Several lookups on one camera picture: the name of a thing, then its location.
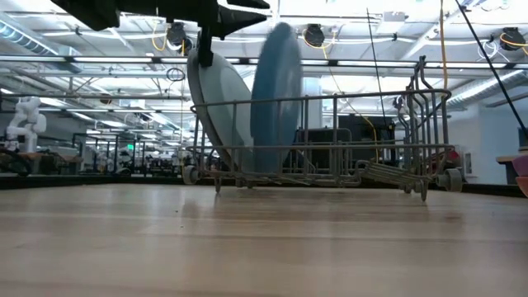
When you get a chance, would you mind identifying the large teal blue plate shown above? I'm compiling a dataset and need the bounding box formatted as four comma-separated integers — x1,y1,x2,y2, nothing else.
249,21,305,174

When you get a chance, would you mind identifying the thick black cable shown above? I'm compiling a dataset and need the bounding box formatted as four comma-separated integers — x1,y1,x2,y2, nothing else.
455,0,528,139

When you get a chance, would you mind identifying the thin black cable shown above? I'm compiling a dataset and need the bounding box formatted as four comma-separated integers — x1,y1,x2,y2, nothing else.
365,7,388,130

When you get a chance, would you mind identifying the black equipment cabinet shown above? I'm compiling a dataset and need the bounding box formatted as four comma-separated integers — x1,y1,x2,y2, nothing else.
295,114,398,174

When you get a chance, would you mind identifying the red storage bin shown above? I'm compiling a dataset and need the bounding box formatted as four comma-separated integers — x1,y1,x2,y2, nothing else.
428,148,460,164

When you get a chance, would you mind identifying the large pale blue-grey plate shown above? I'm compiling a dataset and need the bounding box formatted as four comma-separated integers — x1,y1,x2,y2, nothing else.
196,53,254,172

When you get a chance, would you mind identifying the black table edge rail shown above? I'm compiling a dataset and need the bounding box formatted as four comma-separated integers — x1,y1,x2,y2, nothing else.
0,173,528,198

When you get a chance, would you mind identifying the wooden table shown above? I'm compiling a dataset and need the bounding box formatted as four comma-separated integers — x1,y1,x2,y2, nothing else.
496,153,528,186

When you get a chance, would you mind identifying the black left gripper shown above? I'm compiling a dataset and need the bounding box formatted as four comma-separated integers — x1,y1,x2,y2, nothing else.
51,0,271,69

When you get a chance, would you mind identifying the yellow cable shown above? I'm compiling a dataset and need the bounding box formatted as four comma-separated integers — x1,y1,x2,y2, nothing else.
437,0,450,98
302,27,380,163

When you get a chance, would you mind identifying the grey wire dish rack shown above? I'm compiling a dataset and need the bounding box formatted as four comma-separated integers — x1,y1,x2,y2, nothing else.
182,55,464,203

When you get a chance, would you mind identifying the wooden workbench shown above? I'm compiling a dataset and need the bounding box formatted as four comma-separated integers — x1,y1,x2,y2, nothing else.
0,150,83,177

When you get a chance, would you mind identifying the white wall box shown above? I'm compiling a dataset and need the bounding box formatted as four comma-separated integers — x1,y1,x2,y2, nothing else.
462,151,475,177

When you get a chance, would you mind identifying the silver ventilation duct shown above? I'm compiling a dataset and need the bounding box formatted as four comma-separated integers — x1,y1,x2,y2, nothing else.
0,12,83,75
447,68,528,111

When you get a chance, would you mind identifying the black cable coil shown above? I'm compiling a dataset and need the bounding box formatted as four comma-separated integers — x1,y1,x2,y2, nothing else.
165,66,186,83

